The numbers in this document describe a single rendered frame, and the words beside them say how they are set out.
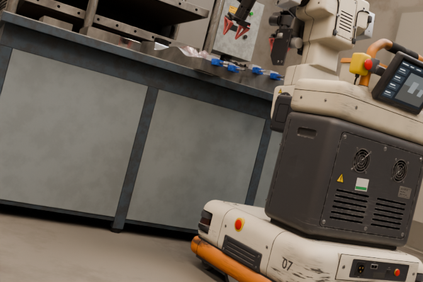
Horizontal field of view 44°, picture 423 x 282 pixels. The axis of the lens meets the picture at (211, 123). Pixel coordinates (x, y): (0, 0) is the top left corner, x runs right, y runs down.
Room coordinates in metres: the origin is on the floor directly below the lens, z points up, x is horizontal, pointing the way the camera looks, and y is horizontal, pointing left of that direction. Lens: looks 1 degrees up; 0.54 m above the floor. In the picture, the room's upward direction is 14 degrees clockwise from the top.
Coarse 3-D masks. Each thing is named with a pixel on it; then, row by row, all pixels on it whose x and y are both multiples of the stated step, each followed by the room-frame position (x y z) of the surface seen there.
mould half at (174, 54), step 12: (144, 48) 2.67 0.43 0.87; (156, 48) 2.62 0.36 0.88; (168, 48) 2.53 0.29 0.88; (180, 48) 2.47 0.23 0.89; (168, 60) 2.51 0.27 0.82; (180, 60) 2.44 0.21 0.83; (192, 60) 2.38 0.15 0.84; (204, 60) 2.34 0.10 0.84; (216, 72) 2.40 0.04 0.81; (228, 72) 2.46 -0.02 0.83; (240, 72) 2.51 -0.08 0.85
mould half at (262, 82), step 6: (246, 72) 2.56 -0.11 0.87; (240, 78) 2.57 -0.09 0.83; (246, 78) 2.57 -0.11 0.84; (252, 78) 2.58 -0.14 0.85; (258, 78) 2.60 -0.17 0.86; (264, 78) 2.61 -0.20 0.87; (246, 84) 2.57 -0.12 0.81; (252, 84) 2.59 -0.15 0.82; (258, 84) 2.60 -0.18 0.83; (264, 84) 2.62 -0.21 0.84; (270, 84) 2.63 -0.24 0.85; (276, 84) 2.65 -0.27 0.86; (282, 84) 2.66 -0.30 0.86; (264, 90) 2.62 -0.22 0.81; (270, 90) 2.63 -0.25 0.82
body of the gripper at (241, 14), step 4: (240, 4) 2.33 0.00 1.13; (240, 8) 2.33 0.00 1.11; (244, 8) 2.32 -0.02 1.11; (228, 12) 2.35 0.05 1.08; (236, 12) 2.34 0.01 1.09; (240, 12) 2.33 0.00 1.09; (244, 12) 2.32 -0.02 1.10; (248, 12) 2.33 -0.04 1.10; (232, 16) 2.32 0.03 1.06; (236, 16) 2.34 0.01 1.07; (240, 16) 2.33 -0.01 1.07; (244, 16) 2.34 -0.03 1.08; (236, 20) 2.36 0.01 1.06; (240, 20) 2.33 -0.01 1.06; (244, 20) 2.35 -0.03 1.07; (248, 24) 2.37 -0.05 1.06
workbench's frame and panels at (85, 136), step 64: (0, 64) 2.07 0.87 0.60; (64, 64) 2.18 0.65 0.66; (128, 64) 2.29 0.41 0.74; (0, 128) 2.10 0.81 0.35; (64, 128) 2.21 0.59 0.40; (128, 128) 2.32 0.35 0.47; (192, 128) 2.45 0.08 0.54; (256, 128) 2.60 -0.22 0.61; (0, 192) 2.13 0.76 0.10; (64, 192) 2.23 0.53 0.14; (128, 192) 2.35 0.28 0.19; (192, 192) 2.49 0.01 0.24; (256, 192) 2.64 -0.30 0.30
